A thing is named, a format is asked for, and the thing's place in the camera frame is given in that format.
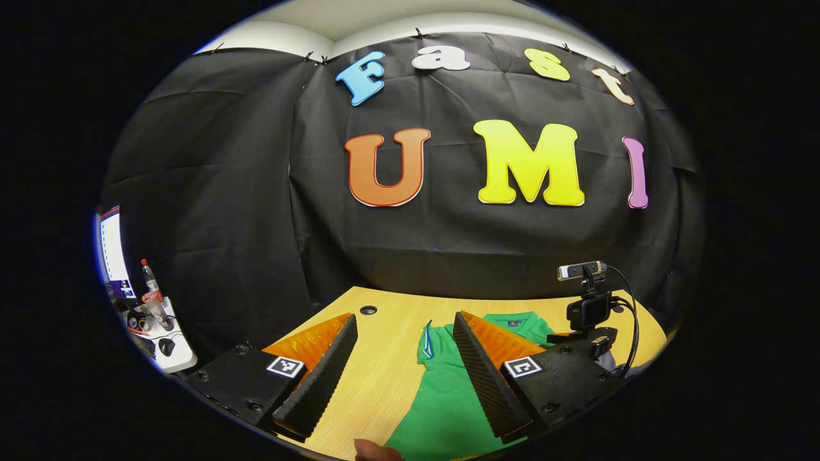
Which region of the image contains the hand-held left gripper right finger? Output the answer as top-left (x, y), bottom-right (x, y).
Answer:
top-left (452, 311), bottom-right (625, 446)

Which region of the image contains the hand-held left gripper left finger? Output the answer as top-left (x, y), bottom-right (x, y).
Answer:
top-left (181, 312), bottom-right (359, 444)

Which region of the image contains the green T-shirt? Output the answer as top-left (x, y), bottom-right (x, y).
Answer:
top-left (384, 311), bottom-right (558, 460)

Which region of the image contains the white side desk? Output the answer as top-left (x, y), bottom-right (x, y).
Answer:
top-left (106, 291), bottom-right (198, 374)

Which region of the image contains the red capped bottle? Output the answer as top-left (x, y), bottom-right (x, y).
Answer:
top-left (141, 259), bottom-right (174, 330)

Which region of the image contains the black backdrop cloth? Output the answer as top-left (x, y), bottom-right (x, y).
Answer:
top-left (96, 29), bottom-right (705, 372)

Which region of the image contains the computer monitor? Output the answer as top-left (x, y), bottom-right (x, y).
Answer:
top-left (97, 206), bottom-right (136, 300)

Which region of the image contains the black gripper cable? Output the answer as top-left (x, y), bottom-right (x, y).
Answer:
top-left (605, 265), bottom-right (641, 378)

